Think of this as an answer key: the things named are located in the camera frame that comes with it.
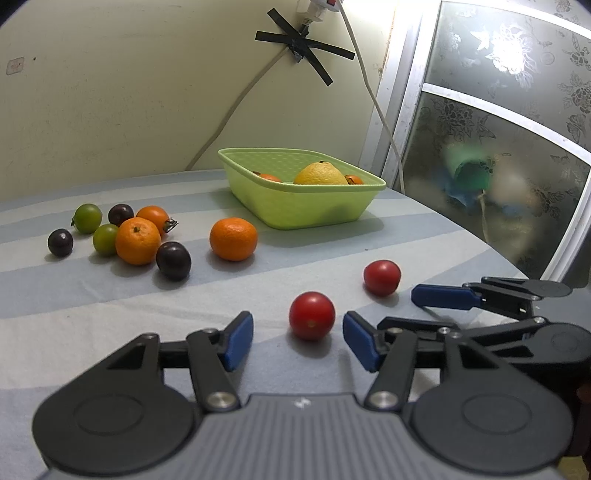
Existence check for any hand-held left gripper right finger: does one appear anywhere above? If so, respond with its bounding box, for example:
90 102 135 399
342 311 504 411

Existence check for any orange mandarin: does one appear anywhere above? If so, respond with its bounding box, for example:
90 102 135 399
115 217 162 266
209 217 258 262

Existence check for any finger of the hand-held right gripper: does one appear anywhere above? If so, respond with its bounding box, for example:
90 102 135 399
378 315 550 356
411 276 546 321

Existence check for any white window frame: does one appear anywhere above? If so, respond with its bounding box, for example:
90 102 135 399
358 0 591 282

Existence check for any dark purple plum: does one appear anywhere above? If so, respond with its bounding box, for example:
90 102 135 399
108 203 135 227
156 241 192 282
47 228 75 258

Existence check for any large yellow citrus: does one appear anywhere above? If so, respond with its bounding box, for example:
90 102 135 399
294 161 349 185

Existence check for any red tomato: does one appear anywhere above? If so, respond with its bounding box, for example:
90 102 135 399
363 260 402 297
289 291 336 342

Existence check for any green plastic basket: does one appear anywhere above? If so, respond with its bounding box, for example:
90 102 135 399
218 147 387 230

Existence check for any orange persimmon with calyx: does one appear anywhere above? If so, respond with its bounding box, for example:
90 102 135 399
136 205 179 235

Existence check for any white power cable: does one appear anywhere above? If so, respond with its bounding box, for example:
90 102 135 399
339 0 407 195

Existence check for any black tape cross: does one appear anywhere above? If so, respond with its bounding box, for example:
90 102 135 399
255 8 356 87

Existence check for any blue striped bed sheet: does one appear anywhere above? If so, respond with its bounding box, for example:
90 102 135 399
0 168 591 480

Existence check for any green plum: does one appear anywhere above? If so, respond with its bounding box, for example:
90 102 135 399
93 223 120 257
71 203 103 234

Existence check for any white power strip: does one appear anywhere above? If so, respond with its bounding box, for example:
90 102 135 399
295 0 345 23

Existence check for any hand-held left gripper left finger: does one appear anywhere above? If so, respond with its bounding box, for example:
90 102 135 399
106 311 254 413

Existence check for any green object behind glass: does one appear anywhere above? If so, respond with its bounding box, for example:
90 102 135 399
443 143 499 204

